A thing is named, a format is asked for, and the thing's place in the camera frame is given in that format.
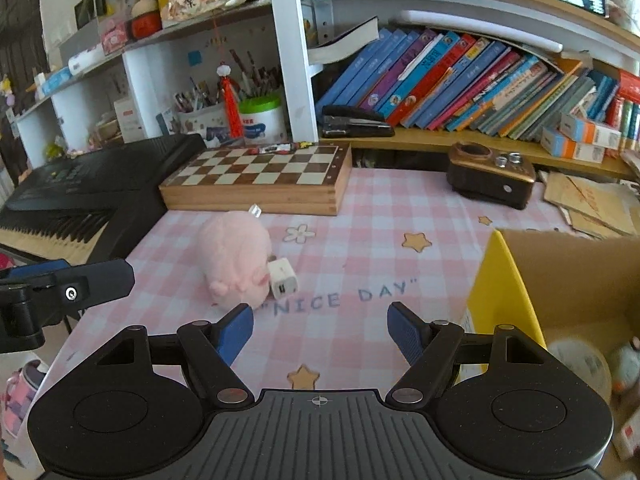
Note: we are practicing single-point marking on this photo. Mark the pink plush toy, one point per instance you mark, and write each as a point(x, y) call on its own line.
point(230, 255)

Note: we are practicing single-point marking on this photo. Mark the blue tissue pack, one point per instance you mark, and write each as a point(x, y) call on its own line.
point(56, 81)

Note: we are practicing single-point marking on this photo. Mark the orange and white box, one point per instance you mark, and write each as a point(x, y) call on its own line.
point(572, 146)
point(590, 130)

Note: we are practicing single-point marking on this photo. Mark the small pink box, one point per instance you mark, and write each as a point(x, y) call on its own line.
point(115, 35)

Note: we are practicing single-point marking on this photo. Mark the round red doll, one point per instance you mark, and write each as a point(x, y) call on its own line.
point(146, 22)

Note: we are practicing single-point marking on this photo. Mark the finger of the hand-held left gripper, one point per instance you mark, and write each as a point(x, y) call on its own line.
point(95, 285)
point(37, 268)

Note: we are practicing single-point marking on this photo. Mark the small white and orange plush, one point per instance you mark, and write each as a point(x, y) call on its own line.
point(626, 367)

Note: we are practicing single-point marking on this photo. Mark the black stapler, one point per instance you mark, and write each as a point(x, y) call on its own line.
point(355, 122)

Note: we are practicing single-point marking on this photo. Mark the long white box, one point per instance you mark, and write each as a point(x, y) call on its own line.
point(86, 60)

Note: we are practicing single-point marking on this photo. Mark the red book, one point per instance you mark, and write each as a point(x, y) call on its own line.
point(630, 110)

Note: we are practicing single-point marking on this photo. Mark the wooden bookshelf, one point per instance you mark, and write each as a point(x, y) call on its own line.
point(400, 147)

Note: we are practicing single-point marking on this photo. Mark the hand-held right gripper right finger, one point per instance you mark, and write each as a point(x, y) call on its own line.
point(405, 332)

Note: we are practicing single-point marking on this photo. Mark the black electronic keyboard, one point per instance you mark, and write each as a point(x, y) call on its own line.
point(100, 185)

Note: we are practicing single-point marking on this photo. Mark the white charger cube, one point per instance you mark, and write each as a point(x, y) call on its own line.
point(282, 279)

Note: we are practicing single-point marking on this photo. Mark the pink water bottle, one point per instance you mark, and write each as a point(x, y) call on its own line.
point(20, 395)

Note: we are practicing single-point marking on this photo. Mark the pink checkered tablecloth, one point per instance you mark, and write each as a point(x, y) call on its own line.
point(360, 255)

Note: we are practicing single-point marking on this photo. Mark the white shelf unit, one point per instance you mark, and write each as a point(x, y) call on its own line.
point(290, 60)

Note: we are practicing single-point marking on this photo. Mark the row of colourful books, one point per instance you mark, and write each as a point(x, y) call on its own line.
point(450, 85)

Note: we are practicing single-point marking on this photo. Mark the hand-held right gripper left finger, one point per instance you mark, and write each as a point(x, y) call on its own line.
point(234, 334)

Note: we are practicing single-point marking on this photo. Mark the brown retro radio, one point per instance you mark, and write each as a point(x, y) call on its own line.
point(490, 180)

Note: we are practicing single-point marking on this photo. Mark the brown door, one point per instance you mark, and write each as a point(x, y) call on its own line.
point(20, 50)

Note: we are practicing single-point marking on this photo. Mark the pile of papers and cardboard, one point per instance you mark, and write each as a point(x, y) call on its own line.
point(590, 205)

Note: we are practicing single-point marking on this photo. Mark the green lid jar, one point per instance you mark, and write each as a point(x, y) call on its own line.
point(262, 120)

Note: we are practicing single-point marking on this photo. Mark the pen holder with pens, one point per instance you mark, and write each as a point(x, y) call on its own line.
point(202, 117)

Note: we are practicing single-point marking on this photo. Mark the white round object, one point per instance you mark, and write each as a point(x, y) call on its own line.
point(580, 370)

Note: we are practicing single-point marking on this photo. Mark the red tassel ornament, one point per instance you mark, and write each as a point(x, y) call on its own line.
point(231, 105)

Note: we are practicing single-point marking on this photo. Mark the wooden chessboard box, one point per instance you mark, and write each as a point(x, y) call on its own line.
point(250, 180)

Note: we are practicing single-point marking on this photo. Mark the white box with red label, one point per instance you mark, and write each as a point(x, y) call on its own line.
point(131, 120)

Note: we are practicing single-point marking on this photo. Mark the yellow cardboard box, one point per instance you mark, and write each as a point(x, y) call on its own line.
point(492, 290)

